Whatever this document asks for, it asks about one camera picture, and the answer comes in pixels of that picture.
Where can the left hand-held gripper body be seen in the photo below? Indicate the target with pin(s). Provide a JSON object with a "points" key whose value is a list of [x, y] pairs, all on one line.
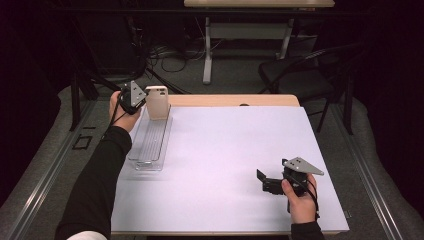
{"points": [[133, 95]]}

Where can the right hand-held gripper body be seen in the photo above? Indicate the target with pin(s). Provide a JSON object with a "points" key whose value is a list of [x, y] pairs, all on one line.
{"points": [[301, 166]]}

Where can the beige phone case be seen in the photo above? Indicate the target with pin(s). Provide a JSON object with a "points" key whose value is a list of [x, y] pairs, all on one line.
{"points": [[156, 103]]}

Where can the clear plastic container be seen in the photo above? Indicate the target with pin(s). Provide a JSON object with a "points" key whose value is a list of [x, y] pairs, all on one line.
{"points": [[151, 143]]}

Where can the person's left hand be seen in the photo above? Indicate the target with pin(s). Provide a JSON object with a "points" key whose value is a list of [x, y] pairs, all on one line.
{"points": [[125, 121]]}

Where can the person's right hand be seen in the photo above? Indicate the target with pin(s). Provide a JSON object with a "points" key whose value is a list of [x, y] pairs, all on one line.
{"points": [[301, 208]]}

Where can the black metal stand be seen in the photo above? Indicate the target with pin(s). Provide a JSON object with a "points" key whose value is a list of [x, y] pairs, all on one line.
{"points": [[75, 100]]}

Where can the black chair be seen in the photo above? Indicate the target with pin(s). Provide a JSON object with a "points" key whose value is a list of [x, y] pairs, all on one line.
{"points": [[293, 75]]}

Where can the white desk with metal legs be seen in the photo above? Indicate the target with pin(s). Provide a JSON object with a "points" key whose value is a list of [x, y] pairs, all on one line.
{"points": [[246, 30]]}

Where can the person's white garment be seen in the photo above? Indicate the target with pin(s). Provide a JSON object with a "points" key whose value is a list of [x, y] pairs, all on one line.
{"points": [[86, 236]]}

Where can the metal floor rail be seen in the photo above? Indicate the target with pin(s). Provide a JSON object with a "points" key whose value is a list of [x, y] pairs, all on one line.
{"points": [[366, 180], [43, 180]]}

